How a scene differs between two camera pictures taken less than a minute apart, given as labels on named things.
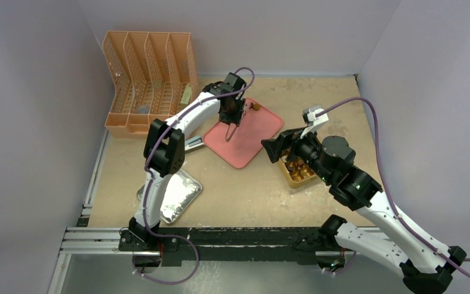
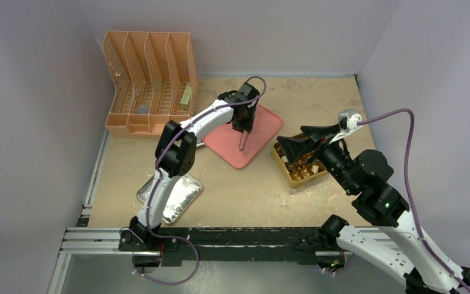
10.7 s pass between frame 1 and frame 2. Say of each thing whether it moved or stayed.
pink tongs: moved
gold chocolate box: stayed
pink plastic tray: stayed
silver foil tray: stayed
